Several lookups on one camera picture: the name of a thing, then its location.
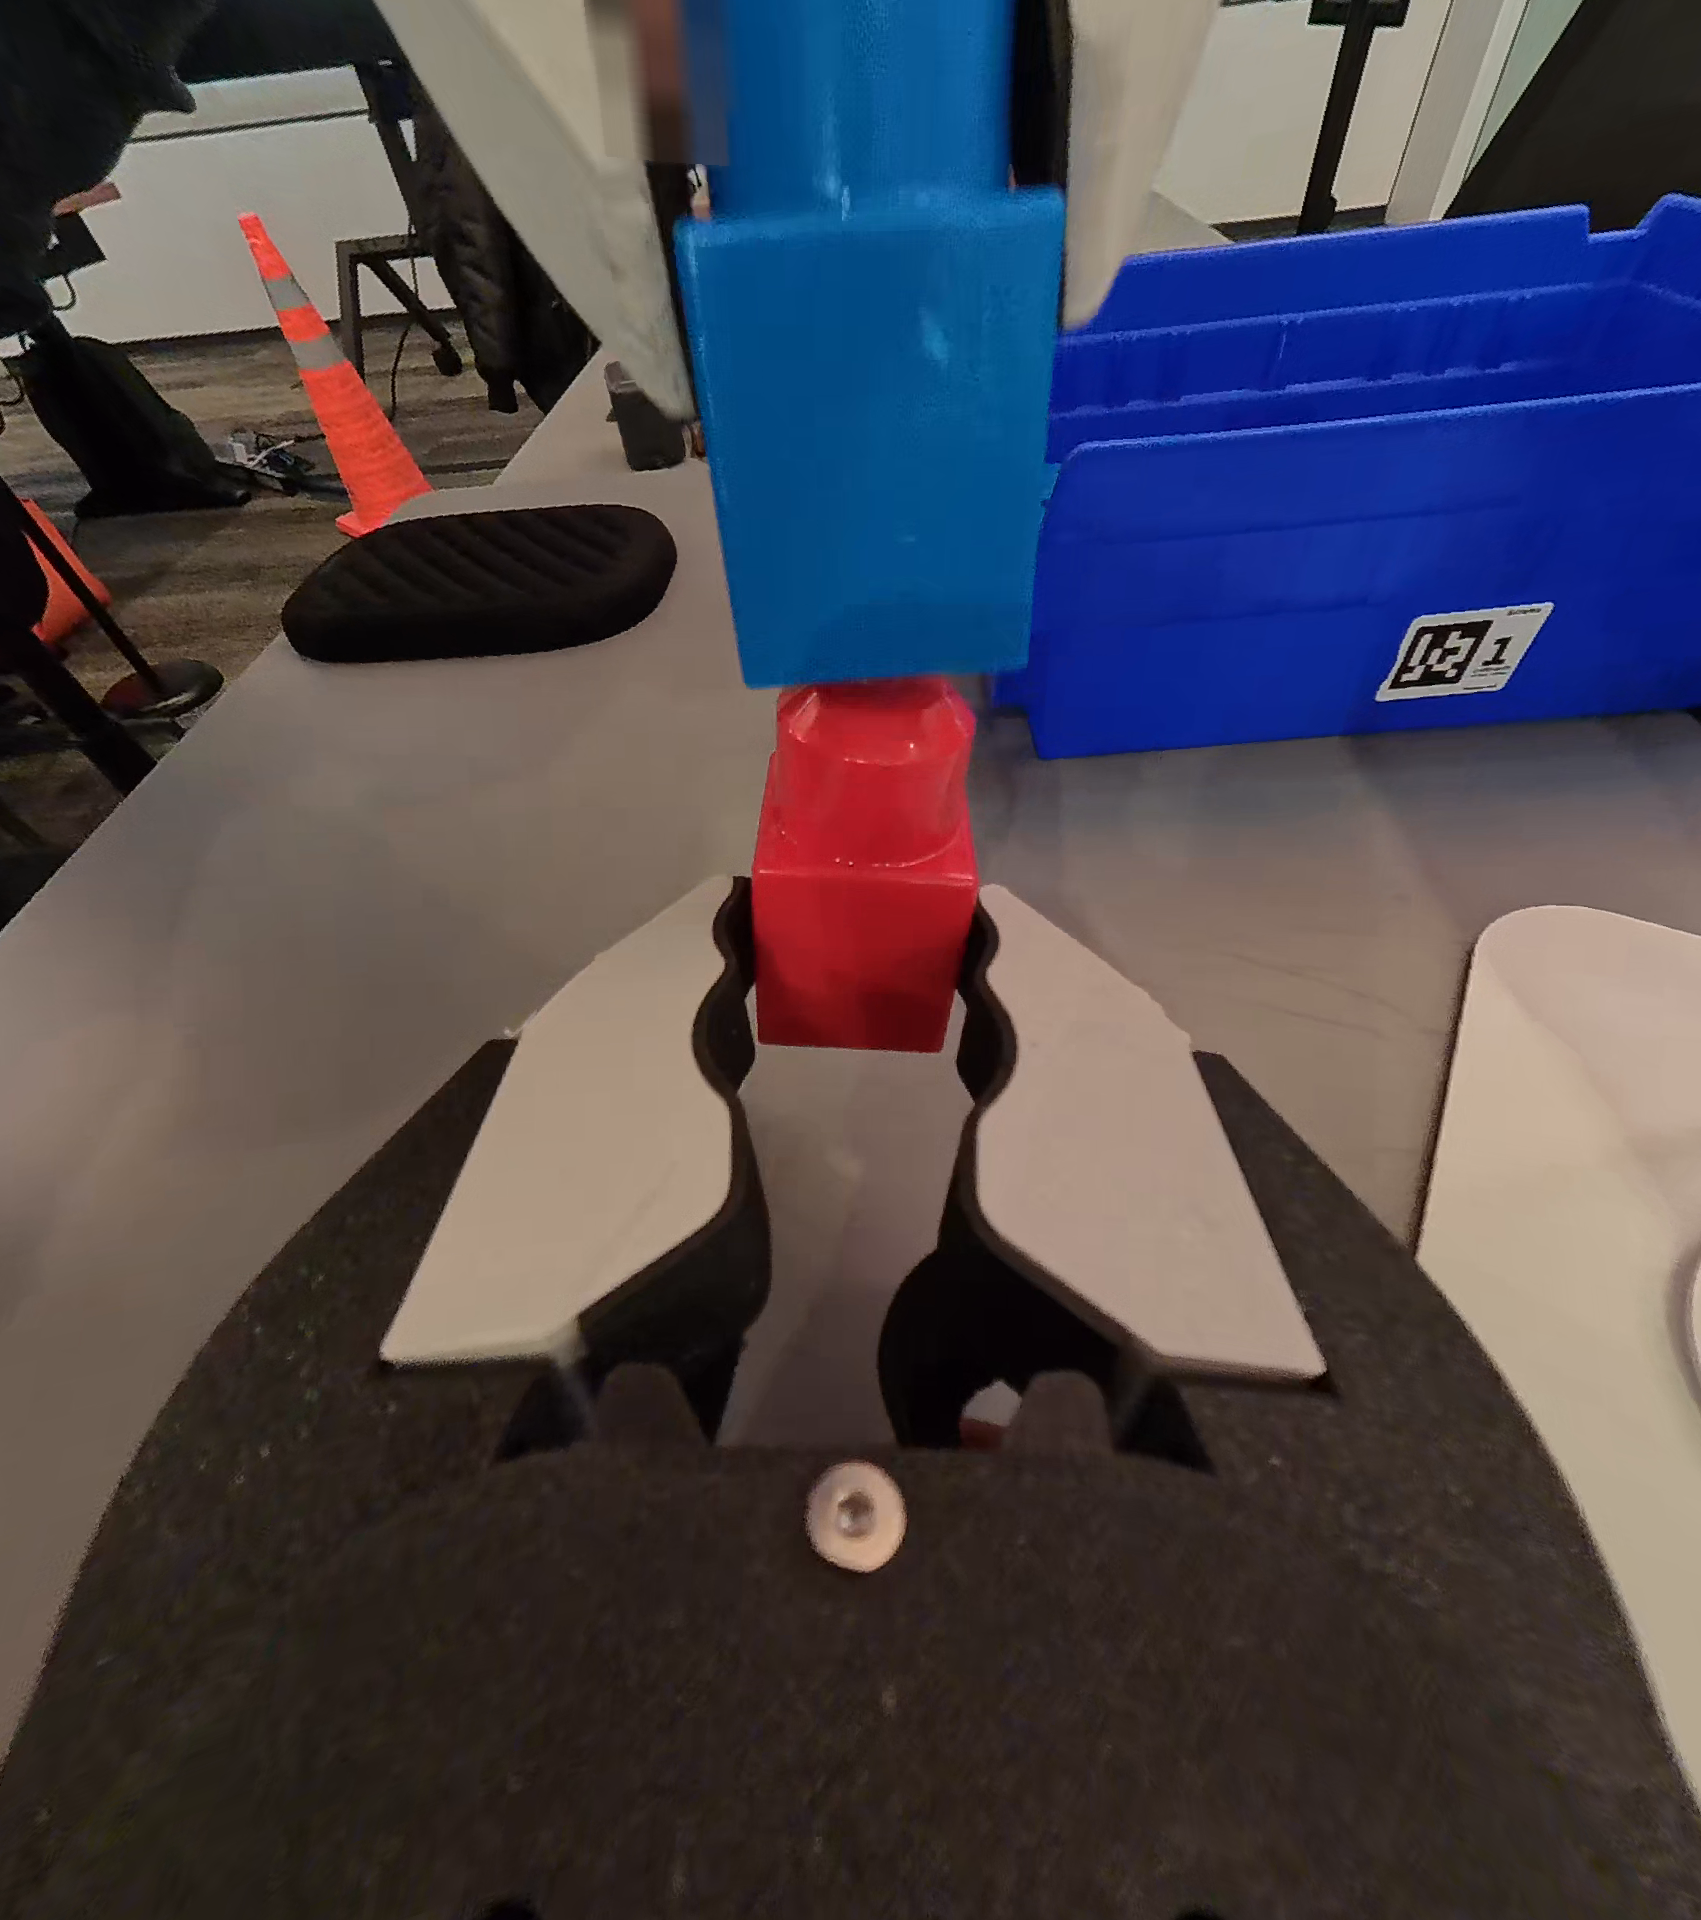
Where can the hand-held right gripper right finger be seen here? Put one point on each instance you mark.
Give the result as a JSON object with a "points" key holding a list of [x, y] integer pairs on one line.
{"points": [[1135, 1201]]}

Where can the black panel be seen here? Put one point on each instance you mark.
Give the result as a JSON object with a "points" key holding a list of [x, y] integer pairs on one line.
{"points": [[1662, 106]]}

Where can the orange traffic cone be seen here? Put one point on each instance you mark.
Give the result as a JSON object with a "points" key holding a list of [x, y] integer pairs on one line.
{"points": [[334, 377], [62, 570]]}

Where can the grey desk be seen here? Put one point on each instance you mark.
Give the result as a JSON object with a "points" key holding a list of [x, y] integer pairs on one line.
{"points": [[340, 901]]}

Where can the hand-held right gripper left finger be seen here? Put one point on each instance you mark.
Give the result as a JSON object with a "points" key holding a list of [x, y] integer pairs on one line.
{"points": [[581, 1201]]}

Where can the blue toy building block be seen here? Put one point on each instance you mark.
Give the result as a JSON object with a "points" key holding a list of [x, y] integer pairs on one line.
{"points": [[880, 391]]}

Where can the blue plastic bin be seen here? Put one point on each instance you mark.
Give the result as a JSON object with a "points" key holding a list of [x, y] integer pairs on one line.
{"points": [[1391, 451]]}

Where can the white document stand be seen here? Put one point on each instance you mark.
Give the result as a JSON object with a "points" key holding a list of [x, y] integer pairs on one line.
{"points": [[1602, 1351]]}

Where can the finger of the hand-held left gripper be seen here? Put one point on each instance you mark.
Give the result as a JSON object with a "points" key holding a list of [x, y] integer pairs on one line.
{"points": [[1126, 121], [550, 151]]}

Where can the black ribbed wrist rest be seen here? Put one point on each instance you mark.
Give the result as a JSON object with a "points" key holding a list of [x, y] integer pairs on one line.
{"points": [[477, 581]]}

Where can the red toy building block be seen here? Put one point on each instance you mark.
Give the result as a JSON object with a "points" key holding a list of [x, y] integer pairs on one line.
{"points": [[857, 916]]}

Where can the small monitor on stand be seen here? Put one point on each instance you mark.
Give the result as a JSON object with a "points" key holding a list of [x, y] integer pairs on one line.
{"points": [[1345, 106]]}

